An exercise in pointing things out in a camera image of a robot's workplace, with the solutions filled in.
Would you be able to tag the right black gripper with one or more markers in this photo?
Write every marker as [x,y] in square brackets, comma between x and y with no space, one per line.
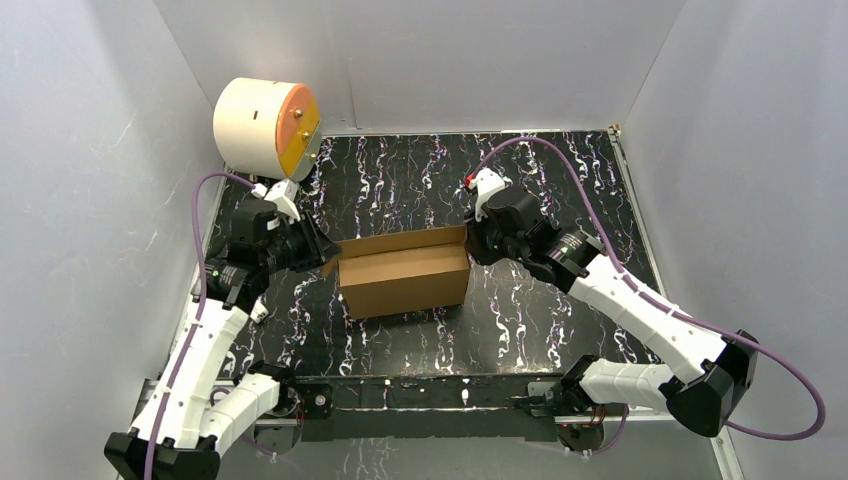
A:
[473,230]

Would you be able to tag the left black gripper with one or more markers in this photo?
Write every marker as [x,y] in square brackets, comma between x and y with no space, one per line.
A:
[307,240]

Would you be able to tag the brown cardboard box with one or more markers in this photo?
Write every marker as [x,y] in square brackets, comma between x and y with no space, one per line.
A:
[402,272]

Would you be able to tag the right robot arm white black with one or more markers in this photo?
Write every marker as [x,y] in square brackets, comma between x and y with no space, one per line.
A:
[702,376]

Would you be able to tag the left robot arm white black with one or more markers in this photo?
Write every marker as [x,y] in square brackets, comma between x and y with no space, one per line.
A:
[182,432]

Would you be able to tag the white cylindrical drum orange face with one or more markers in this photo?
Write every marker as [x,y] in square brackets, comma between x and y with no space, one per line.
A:
[268,128]

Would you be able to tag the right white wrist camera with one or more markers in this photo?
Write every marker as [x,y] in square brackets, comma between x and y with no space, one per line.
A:
[483,185]

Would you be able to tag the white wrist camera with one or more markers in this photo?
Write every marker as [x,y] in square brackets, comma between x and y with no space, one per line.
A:
[283,194]
[483,185]

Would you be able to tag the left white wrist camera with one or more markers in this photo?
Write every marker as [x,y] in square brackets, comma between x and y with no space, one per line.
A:
[283,194]

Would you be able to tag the aluminium frame rail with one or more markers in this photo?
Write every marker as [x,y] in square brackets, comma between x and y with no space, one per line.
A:
[520,406]

